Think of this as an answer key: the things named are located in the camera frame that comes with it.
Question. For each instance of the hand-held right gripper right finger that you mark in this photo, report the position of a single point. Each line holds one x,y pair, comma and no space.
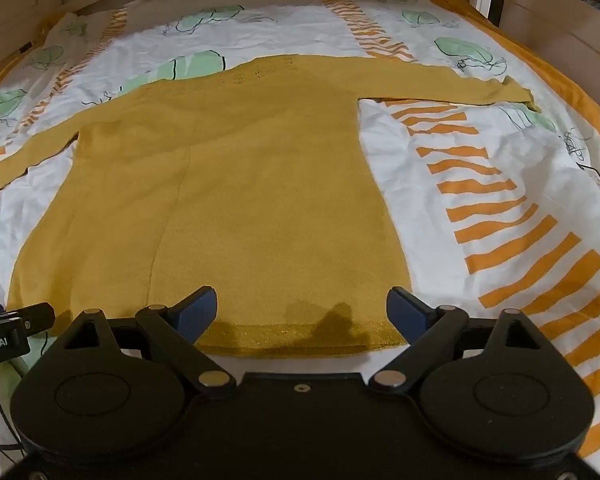
405,310

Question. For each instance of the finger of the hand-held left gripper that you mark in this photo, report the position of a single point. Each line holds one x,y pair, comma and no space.
40,316

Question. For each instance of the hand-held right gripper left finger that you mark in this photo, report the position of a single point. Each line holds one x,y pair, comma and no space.
197,312

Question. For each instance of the yellow knit sweater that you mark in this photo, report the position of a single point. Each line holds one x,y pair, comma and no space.
260,185

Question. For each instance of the leaf printed bed sheet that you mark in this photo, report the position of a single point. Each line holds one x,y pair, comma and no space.
420,195

